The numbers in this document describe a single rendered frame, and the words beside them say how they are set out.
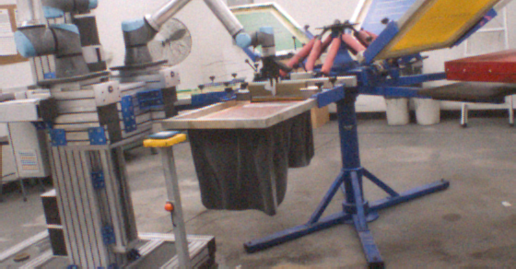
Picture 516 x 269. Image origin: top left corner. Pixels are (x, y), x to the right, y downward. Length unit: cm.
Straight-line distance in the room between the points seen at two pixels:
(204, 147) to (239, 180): 23
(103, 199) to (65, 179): 22
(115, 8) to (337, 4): 283
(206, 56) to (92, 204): 576
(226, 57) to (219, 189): 565
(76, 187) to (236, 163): 84
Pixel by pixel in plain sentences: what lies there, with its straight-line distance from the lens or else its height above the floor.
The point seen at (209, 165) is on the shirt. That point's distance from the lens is 265.
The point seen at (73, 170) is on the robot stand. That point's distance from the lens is 290.
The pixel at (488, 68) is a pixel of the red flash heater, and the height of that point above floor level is 107.
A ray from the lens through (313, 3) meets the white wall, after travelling 740.
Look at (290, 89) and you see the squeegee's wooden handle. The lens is 288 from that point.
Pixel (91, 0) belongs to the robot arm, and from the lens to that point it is 232.
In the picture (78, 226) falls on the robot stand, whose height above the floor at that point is 49.
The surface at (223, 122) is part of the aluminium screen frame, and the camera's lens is 240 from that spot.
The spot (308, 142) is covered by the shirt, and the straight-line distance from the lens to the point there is 278.
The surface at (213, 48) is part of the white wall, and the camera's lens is 832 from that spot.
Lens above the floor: 137
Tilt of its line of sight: 10 degrees down
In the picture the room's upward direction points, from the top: 7 degrees counter-clockwise
